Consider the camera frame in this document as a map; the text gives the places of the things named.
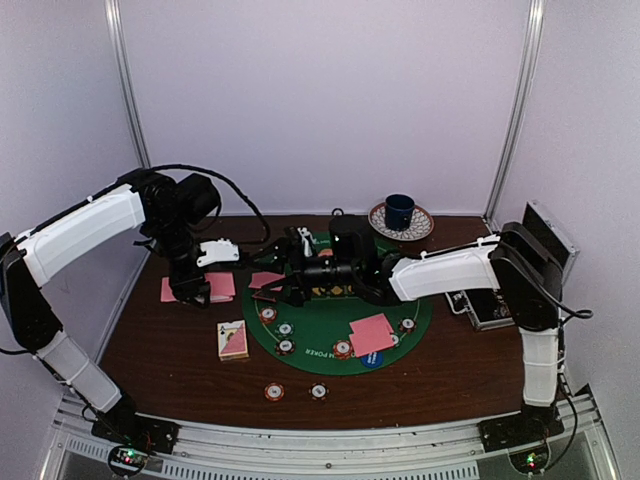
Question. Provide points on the blue small blind button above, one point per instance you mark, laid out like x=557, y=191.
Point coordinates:
x=372, y=360

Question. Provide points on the green chips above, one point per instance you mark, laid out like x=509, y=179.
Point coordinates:
x=284, y=329

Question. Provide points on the aluminium frame post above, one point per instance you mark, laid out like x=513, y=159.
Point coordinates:
x=118, y=41
x=529, y=59

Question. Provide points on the round green poker mat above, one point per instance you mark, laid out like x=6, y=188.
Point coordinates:
x=345, y=288

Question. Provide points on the orange chips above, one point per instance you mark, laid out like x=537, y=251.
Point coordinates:
x=268, y=315
x=342, y=350

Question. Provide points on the right aluminium frame post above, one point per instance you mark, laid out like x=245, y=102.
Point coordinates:
x=529, y=59

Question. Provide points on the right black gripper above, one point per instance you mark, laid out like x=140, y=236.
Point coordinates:
x=286, y=250

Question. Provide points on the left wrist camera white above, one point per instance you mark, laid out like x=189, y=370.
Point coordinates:
x=217, y=251

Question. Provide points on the aluminium poker chip case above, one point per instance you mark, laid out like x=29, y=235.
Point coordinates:
x=486, y=308

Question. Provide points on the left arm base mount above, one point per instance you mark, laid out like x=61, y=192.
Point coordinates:
x=147, y=434

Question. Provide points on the dark blue mug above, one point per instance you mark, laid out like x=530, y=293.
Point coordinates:
x=399, y=210

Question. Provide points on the left aluminium frame post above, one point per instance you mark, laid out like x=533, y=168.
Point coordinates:
x=118, y=41

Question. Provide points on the red backed card deck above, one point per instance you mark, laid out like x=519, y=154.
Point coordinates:
x=222, y=286

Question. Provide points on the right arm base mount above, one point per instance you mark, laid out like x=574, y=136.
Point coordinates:
x=516, y=430

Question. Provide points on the front aluminium rail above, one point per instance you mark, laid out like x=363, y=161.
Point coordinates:
x=453, y=450

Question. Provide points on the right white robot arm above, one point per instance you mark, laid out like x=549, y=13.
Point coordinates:
x=512, y=262

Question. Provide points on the black red triangular dealer button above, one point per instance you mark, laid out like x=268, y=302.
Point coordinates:
x=270, y=297

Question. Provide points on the patterned ceramic saucer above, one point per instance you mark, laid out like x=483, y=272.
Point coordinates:
x=421, y=226

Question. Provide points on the orange poker chip stack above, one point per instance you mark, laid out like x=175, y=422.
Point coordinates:
x=274, y=392

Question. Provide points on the dark red poker chip stack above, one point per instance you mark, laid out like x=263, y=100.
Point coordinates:
x=319, y=391

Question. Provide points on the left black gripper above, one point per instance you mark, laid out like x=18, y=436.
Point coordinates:
x=184, y=285

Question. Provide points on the dark chips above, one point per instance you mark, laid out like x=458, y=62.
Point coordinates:
x=407, y=325
x=285, y=347

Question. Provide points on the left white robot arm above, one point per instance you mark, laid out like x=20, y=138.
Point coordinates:
x=164, y=210

